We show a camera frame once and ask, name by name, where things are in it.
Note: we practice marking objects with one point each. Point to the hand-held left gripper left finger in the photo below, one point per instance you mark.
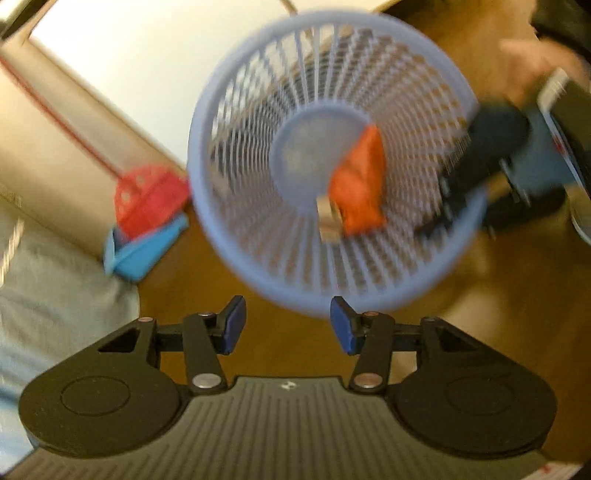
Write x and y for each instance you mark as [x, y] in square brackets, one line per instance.
[236, 323]

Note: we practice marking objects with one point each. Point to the blue plastic mesh basket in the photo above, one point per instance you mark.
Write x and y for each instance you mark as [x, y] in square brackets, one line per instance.
[258, 115]

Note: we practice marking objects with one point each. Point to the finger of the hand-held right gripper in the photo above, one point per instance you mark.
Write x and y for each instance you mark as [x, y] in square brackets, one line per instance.
[455, 198]

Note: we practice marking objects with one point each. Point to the orange snack packet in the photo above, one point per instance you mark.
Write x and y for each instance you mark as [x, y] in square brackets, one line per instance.
[360, 184]

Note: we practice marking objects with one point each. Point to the blue lace-trimmed bed skirt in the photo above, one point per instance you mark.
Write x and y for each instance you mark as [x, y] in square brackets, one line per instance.
[46, 300]

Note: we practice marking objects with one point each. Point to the blue dustpan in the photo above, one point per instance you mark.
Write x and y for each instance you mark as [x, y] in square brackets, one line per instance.
[138, 263]

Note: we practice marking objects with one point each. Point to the small beige cardboard piece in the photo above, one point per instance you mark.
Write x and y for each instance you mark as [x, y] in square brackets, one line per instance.
[328, 217]

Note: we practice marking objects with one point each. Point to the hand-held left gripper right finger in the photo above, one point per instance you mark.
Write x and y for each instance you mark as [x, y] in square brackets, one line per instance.
[342, 323]

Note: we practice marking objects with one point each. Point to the person's right hand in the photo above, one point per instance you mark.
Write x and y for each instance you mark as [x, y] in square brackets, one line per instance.
[540, 64]

